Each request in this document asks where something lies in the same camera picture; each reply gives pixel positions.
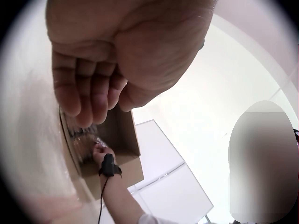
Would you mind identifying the person's right hand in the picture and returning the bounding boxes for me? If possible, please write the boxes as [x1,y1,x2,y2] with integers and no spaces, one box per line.
[93,143,116,168]

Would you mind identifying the person's left hand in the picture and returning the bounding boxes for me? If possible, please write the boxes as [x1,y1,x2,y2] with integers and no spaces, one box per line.
[45,0,219,126]

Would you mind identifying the person's left middle finger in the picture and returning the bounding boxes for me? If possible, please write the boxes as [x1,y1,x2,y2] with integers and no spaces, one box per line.
[90,63,112,124]

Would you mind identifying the person's left little finger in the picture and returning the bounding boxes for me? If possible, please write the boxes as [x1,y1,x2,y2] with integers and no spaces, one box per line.
[52,50,82,117]

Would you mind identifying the person's left thumb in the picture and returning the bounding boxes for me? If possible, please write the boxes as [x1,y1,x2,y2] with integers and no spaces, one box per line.
[119,80,164,113]

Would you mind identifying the person's left index finger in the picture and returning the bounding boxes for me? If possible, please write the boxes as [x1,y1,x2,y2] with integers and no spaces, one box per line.
[109,68,128,110]

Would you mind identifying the person's right fingers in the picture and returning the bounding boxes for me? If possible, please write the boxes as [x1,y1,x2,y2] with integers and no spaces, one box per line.
[93,143,110,154]

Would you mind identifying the person's left ring finger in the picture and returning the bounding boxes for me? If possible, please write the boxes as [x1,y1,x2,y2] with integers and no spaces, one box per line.
[76,58,95,126]

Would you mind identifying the clear plastic bag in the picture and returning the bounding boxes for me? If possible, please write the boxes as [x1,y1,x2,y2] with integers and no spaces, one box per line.
[59,106,110,166]

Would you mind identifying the black wrist band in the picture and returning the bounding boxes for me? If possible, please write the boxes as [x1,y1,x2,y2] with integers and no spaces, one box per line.
[98,154,123,179]

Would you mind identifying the brown cardboard box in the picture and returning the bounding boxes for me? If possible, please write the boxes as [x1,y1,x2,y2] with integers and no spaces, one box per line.
[58,103,144,201]

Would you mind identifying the white rectangular panel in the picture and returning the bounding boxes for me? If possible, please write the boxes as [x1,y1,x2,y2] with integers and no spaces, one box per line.
[135,119,186,187]
[128,162,214,224]

